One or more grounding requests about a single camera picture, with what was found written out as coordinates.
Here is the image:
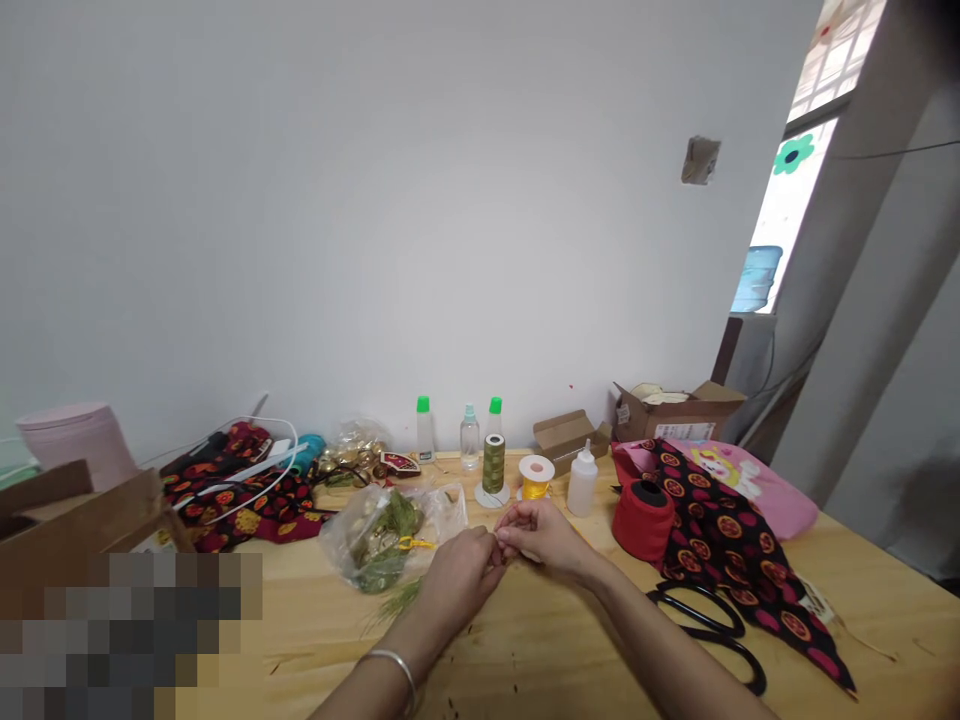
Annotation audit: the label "small open cardboard box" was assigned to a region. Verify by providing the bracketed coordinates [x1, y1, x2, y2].
[531, 408, 614, 478]

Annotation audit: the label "black red patterned cloth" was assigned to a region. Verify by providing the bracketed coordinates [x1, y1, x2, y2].
[643, 437, 859, 697]

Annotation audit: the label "blue water jug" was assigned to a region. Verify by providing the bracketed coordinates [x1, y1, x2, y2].
[730, 245, 784, 315]

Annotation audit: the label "bag of gold bells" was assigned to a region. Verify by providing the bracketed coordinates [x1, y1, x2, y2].
[314, 418, 394, 490]

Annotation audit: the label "person's left hand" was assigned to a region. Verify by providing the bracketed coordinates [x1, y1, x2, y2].
[414, 524, 513, 628]

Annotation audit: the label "dark brown wooden board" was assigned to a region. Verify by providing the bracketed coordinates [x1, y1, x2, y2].
[709, 314, 778, 393]

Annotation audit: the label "white squeeze bottle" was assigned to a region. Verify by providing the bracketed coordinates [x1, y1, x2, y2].
[565, 437, 599, 520]

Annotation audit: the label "teal thread spool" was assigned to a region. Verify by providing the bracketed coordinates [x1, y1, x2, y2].
[294, 432, 329, 479]

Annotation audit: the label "red black patterned fabric pile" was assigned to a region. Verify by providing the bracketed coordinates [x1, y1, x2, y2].
[159, 421, 335, 554]

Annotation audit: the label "tall green-capped glue bottle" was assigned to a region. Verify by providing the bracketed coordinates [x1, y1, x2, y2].
[415, 395, 439, 465]

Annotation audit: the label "pink round box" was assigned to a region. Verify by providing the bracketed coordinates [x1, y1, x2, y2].
[15, 401, 142, 494]

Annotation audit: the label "yellow cord spool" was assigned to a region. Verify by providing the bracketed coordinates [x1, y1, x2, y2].
[515, 453, 558, 504]

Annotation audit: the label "paper tag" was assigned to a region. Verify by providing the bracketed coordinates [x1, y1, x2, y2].
[796, 575, 840, 622]

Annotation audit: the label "red thread cone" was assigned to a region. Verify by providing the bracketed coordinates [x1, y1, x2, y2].
[609, 479, 678, 565]

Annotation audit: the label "olive green thread spool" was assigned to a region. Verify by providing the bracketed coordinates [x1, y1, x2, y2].
[473, 431, 512, 510]

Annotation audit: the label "clear spray bottle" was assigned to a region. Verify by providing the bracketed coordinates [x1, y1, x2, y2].
[458, 402, 482, 472]

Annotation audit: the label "pink cartoon cushion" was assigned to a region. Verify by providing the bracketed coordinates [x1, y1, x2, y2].
[610, 437, 820, 544]

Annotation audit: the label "red fan-shaped ornament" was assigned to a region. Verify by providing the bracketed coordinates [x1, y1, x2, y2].
[377, 449, 423, 480]

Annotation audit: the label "open wall junction box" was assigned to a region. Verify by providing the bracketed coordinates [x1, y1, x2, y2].
[680, 135, 724, 186]

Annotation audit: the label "person's right hand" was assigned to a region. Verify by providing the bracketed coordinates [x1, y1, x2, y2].
[494, 497, 603, 588]

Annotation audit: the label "white cable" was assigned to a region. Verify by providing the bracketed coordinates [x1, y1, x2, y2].
[139, 391, 301, 528]

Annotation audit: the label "loose green tassel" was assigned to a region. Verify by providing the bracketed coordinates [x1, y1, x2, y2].
[358, 572, 430, 640]

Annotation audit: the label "large open cardboard box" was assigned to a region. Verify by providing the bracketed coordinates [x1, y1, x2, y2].
[611, 379, 749, 446]

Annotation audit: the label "brown cardboard box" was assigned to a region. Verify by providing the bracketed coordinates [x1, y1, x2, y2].
[0, 459, 198, 601]

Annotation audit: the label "black scissors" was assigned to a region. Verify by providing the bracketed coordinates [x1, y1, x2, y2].
[644, 580, 769, 699]

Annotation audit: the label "window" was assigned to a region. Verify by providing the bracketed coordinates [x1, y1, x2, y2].
[728, 0, 888, 316]

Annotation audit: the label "plastic bag of green tassels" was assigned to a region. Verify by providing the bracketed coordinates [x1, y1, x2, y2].
[319, 482, 469, 597]

